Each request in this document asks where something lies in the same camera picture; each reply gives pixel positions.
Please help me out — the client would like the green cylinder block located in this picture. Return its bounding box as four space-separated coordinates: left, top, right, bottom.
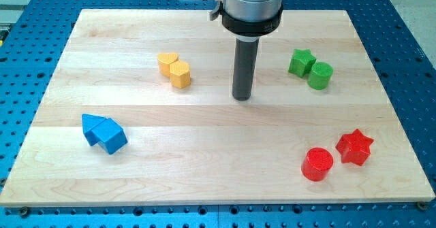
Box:
307 62 334 90

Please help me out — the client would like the red star block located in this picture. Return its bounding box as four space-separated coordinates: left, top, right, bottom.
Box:
336 129 374 166

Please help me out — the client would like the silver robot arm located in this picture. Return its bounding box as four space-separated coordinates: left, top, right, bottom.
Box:
209 0 283 43

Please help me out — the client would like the yellow pentagon block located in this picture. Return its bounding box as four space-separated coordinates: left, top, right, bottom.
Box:
170 61 191 88

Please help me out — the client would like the red cylinder block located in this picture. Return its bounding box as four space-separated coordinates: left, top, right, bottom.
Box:
300 147 334 182

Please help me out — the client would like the wooden board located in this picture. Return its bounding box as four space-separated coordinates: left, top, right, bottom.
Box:
1 9 435 207

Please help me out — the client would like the yellow heart block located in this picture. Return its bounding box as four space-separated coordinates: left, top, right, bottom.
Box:
157 52 178 78

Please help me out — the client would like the green star block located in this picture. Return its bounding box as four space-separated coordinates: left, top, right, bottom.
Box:
288 49 316 78

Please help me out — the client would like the blue cube block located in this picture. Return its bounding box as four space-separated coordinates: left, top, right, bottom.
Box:
90 118 128 154

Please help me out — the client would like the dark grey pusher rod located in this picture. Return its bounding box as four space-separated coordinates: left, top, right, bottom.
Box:
232 38 259 101

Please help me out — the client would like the blue triangle block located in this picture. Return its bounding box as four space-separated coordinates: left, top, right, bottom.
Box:
82 114 106 146

